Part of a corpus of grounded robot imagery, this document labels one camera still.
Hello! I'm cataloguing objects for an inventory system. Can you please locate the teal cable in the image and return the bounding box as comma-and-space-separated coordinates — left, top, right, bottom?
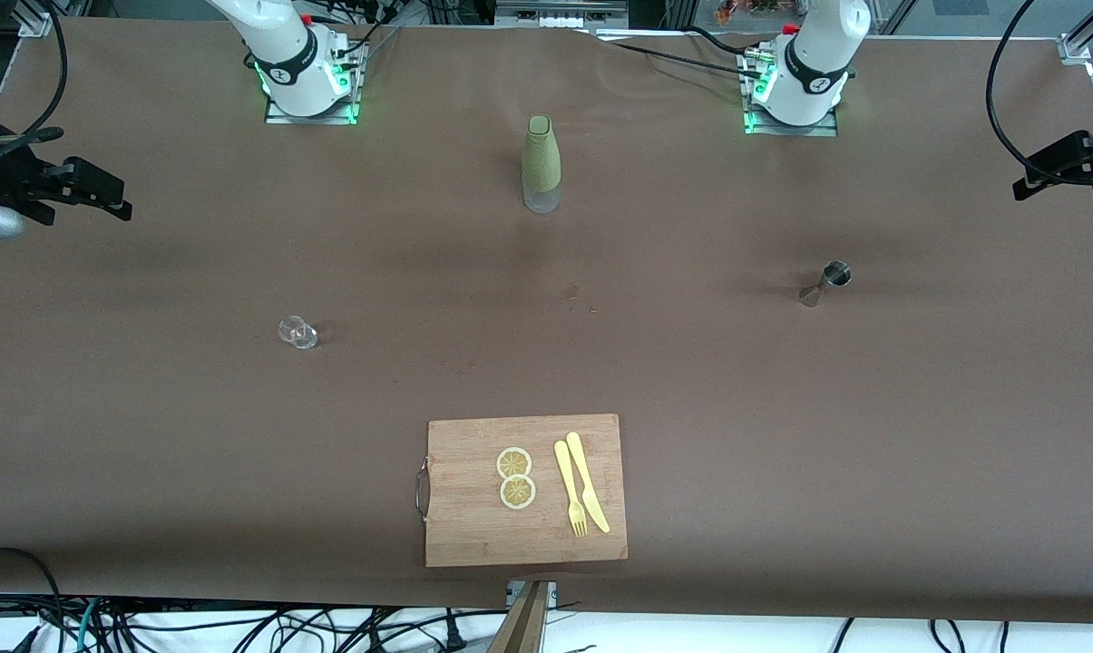
73, 599, 104, 653

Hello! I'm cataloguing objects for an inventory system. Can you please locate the clear glass measuring cup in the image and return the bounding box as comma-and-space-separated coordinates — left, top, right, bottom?
278, 315, 319, 350

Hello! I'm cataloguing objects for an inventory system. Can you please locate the yellow plastic fork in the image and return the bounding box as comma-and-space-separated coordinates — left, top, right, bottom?
554, 440, 589, 538

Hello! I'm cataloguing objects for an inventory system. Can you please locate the black looped floor cable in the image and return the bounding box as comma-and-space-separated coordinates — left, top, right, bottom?
0, 547, 64, 640

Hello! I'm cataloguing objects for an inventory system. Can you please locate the brown table mat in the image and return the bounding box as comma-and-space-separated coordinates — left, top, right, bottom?
0, 16, 1093, 627

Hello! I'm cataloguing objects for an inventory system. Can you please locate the steel hourglass jigger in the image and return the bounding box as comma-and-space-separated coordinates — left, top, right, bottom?
799, 260, 853, 307

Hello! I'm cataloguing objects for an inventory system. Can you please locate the yellow plastic knife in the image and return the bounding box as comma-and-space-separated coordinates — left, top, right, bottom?
566, 432, 611, 534

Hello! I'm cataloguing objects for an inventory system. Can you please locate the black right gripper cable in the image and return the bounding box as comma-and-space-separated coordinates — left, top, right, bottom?
18, 0, 69, 139

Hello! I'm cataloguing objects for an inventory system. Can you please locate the wooden cutting board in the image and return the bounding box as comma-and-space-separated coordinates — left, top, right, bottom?
415, 414, 629, 569

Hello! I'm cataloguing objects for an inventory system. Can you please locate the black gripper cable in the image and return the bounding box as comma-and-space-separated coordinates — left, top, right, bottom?
986, 0, 1052, 171
18, 0, 69, 139

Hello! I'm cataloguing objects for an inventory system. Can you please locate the aluminium frame post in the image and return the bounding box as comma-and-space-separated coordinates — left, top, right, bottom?
1058, 0, 1093, 66
15, 0, 54, 38

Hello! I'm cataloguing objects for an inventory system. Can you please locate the small metal bracket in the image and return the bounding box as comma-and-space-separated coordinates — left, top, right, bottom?
507, 580, 559, 608

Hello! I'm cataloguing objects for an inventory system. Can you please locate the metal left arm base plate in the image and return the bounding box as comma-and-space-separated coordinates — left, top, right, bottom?
738, 50, 840, 138

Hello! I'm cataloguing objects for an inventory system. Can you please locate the black arm base cable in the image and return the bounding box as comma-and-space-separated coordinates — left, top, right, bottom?
600, 36, 766, 79

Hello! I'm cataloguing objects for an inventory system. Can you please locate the green sleeved glass bottle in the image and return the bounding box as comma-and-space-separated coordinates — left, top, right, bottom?
522, 114, 562, 215

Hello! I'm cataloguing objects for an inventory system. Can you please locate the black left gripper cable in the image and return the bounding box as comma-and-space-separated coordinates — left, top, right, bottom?
986, 0, 1052, 171

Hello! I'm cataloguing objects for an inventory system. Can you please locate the wooden post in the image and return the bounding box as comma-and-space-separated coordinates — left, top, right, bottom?
487, 580, 548, 653

